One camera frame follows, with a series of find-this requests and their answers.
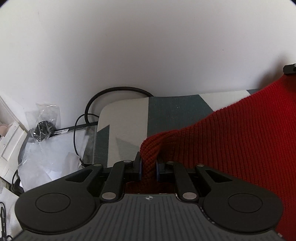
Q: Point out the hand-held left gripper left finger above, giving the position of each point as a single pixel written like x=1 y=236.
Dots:
x=138 y=166

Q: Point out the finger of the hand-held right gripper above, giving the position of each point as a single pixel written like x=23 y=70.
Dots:
x=290 y=69

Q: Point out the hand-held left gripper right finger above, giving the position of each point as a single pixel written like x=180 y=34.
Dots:
x=158 y=169

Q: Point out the red knit sweater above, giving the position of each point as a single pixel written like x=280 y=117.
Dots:
x=219 y=139

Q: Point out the white mat with grey shapes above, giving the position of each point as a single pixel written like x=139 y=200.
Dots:
x=129 y=120

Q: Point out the crumpled white plastic sheets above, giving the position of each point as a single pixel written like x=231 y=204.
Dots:
x=57 y=153

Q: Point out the clear bag with black item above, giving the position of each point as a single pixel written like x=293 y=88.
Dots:
x=42 y=129

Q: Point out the white cardboard box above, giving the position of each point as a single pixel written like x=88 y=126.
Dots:
x=11 y=148

